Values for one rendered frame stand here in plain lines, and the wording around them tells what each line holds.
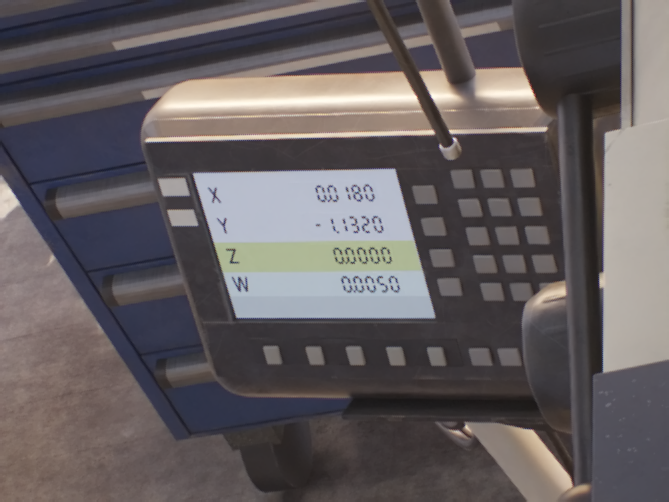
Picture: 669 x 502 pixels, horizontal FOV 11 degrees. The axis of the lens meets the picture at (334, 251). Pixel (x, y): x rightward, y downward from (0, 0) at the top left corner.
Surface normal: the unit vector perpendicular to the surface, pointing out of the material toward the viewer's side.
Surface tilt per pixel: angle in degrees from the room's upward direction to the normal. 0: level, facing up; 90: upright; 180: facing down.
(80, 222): 90
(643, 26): 45
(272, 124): 15
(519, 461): 53
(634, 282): 0
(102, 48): 90
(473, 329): 70
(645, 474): 0
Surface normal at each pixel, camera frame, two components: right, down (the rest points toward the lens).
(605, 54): -0.22, 0.38
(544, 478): 0.12, -0.07
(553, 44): -0.29, 0.13
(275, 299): -0.40, 0.50
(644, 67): -0.91, -0.31
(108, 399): -0.36, -0.64
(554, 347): -0.34, -0.18
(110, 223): -0.11, 0.75
